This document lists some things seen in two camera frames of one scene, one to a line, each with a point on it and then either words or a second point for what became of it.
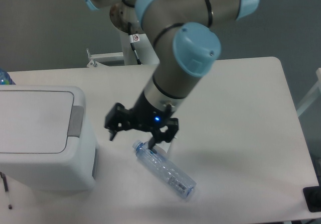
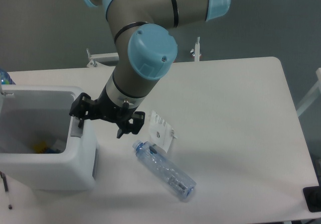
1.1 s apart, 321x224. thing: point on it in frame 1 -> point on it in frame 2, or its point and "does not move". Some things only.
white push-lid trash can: (47, 141) does not move
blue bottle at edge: (5, 78) does not move
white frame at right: (315, 93) does not move
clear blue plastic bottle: (164, 170) does not move
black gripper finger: (167, 136) -> (138, 118)
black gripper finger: (119, 118) -> (81, 108)
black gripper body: (144, 115) -> (104, 110)
